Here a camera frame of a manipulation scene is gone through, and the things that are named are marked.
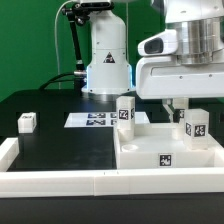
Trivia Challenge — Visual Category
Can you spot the white left fence wall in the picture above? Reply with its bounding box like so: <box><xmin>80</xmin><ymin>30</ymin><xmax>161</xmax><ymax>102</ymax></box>
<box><xmin>0</xmin><ymin>138</ymin><xmax>19</xmax><ymax>172</ymax></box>

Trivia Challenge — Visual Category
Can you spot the white cable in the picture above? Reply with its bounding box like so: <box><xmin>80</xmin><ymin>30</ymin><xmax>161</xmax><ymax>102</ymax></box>
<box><xmin>54</xmin><ymin>0</ymin><xmax>81</xmax><ymax>90</ymax></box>

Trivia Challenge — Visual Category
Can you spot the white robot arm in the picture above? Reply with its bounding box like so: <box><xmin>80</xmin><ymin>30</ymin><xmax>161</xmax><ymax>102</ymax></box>
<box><xmin>62</xmin><ymin>0</ymin><xmax>224</xmax><ymax>106</ymax></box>

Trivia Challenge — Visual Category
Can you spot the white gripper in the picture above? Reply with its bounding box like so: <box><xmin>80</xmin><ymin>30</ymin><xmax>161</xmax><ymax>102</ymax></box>
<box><xmin>136</xmin><ymin>56</ymin><xmax>224</xmax><ymax>123</ymax></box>

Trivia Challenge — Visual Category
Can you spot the white square tabletop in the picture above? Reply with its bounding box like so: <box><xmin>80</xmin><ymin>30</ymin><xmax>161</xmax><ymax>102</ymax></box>
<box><xmin>114</xmin><ymin>123</ymin><xmax>224</xmax><ymax>169</ymax></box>

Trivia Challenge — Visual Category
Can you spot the black cable bundle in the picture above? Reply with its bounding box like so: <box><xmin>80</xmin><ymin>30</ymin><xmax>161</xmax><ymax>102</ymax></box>
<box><xmin>38</xmin><ymin>6</ymin><xmax>88</xmax><ymax>91</ymax></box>

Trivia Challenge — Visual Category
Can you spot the white marker sheet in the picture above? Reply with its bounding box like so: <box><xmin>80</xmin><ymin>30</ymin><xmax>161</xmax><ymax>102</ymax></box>
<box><xmin>64</xmin><ymin>111</ymin><xmax>152</xmax><ymax>128</ymax></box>

